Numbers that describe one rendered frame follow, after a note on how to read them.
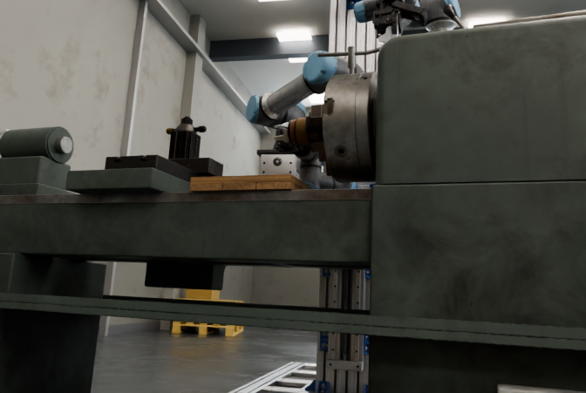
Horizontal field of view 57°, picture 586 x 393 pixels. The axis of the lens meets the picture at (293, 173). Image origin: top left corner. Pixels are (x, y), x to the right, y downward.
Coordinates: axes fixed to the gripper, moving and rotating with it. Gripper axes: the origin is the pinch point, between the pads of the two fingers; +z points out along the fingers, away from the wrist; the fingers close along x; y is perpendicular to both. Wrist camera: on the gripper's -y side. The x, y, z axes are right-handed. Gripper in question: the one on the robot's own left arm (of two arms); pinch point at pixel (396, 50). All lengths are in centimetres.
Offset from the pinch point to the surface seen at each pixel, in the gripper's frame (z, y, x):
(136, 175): 48, 68, 14
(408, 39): 15.9, -7.2, 22.0
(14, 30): -216, 410, -164
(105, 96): -254, 431, -324
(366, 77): 18.0, 5.5, 10.8
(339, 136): 35.1, 11.8, 8.9
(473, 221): 60, -22, 10
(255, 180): 48, 34, 9
